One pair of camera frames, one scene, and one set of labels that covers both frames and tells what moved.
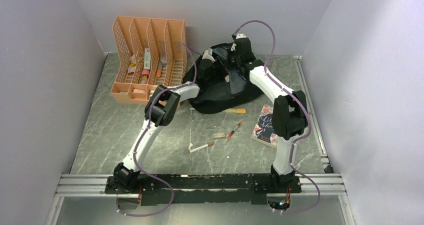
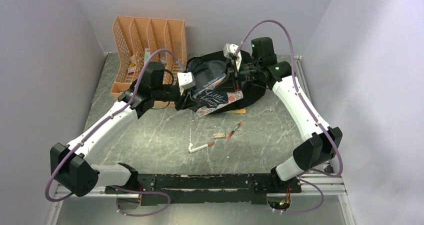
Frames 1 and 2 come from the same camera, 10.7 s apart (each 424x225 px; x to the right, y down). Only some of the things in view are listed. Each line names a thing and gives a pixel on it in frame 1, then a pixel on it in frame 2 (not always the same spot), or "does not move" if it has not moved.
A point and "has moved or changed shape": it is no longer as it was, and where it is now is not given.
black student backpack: (224, 85) has moved or changed shape
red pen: (231, 133) does not move
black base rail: (215, 189) does not move
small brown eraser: (216, 135) does not move
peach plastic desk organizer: (151, 52) does not move
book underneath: (263, 132) -> (214, 97)
